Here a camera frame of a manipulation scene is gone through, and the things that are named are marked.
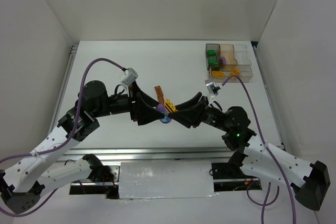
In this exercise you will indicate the purple paw lego brick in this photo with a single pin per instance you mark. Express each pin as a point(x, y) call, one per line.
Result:
point(166, 119)

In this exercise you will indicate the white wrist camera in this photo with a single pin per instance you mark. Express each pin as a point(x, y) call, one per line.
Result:
point(213, 90)
point(128, 77)

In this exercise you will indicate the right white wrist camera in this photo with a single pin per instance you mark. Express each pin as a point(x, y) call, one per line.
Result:
point(213, 90)

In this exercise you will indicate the long front clear container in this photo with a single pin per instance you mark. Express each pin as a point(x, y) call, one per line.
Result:
point(246, 75)

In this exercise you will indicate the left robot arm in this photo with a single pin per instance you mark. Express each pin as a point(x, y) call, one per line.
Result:
point(23, 184)

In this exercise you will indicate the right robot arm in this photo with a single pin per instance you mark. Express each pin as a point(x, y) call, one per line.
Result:
point(254, 157)

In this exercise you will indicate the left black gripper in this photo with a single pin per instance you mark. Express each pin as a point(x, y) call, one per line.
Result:
point(134, 102)

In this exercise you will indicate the brown lego plate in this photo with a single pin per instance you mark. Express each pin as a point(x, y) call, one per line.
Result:
point(161, 99)
point(158, 91)

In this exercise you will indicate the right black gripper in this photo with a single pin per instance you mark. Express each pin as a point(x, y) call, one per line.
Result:
point(202, 111)

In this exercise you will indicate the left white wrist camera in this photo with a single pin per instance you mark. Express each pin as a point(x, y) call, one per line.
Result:
point(128, 77)

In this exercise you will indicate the yellow 2x3 lego brick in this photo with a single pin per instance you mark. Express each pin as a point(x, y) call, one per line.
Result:
point(235, 73)

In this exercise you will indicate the yellow flower lego brick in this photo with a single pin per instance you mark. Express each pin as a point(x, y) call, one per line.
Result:
point(218, 74)

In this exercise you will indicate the small green lego brick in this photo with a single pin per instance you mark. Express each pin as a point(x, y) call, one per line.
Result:
point(211, 53)

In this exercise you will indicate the yellow striped lego brick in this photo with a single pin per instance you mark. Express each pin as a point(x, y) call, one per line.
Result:
point(169, 106)

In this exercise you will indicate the smoky grey container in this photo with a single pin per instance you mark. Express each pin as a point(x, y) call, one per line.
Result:
point(215, 47)

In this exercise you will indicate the aluminium frame rail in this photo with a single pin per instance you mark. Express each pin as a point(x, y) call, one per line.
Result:
point(149, 154)

